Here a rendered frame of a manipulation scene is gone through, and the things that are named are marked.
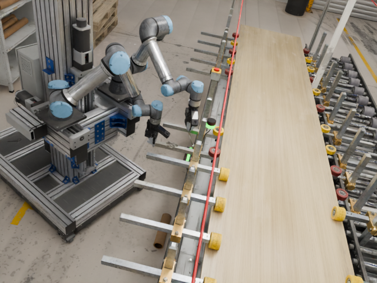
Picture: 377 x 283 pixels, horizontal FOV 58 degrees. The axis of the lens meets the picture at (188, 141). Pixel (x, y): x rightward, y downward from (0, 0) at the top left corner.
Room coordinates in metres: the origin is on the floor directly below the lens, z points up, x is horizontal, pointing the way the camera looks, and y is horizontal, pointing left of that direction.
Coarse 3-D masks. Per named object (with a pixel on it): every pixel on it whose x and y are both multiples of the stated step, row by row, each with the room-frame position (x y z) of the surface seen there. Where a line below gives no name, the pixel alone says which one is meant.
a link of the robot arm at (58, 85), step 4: (56, 80) 1.72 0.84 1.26; (60, 80) 1.73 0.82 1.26; (48, 84) 1.67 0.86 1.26; (52, 84) 1.66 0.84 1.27; (56, 84) 1.67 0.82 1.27; (60, 84) 1.68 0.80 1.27; (64, 84) 1.69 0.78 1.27; (48, 88) 1.66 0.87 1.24; (52, 88) 1.64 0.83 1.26; (56, 88) 1.64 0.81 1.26; (60, 88) 1.65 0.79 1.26; (64, 88) 1.66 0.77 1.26; (68, 88) 1.71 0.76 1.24; (52, 92) 1.62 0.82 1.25
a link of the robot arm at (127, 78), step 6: (114, 42) 1.81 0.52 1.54; (126, 72) 1.84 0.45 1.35; (126, 78) 1.84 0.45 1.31; (132, 78) 1.87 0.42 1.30; (126, 84) 1.84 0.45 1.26; (132, 84) 1.86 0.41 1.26; (132, 90) 1.86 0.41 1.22; (138, 90) 1.89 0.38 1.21; (132, 96) 1.86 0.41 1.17; (138, 96) 1.88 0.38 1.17; (132, 102) 1.86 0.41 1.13
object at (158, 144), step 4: (156, 140) 1.85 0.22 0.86; (156, 144) 1.83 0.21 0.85; (160, 144) 1.82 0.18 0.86; (164, 144) 1.83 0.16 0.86; (168, 148) 1.82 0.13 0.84; (172, 148) 1.82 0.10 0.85; (176, 148) 1.82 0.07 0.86; (180, 148) 1.82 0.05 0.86; (184, 148) 1.83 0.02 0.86; (188, 148) 1.84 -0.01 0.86; (184, 152) 1.82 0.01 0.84; (188, 152) 1.82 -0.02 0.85; (192, 152) 1.81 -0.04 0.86; (204, 152) 1.83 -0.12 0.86; (200, 156) 1.81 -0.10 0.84; (204, 156) 1.81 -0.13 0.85; (208, 156) 1.81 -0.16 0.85
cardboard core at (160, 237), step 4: (164, 216) 1.85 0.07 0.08; (168, 216) 1.86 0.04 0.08; (164, 220) 1.81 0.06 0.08; (168, 220) 1.82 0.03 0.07; (168, 224) 1.79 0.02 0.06; (160, 232) 1.68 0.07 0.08; (164, 232) 1.69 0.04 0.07; (156, 236) 1.65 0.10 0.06; (160, 236) 1.64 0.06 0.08; (164, 236) 1.66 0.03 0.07; (156, 240) 1.61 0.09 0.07; (160, 240) 1.61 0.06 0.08; (164, 240) 1.63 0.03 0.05; (156, 244) 1.61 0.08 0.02; (160, 244) 1.62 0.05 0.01; (160, 248) 1.58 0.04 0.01
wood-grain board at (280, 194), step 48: (240, 48) 3.67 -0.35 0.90; (288, 48) 3.97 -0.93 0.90; (240, 96) 2.63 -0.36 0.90; (288, 96) 2.81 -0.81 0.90; (240, 144) 1.95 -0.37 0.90; (288, 144) 2.07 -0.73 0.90; (240, 192) 1.48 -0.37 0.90; (288, 192) 1.57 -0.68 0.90; (240, 240) 1.13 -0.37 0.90; (288, 240) 1.20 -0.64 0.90; (336, 240) 1.27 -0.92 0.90
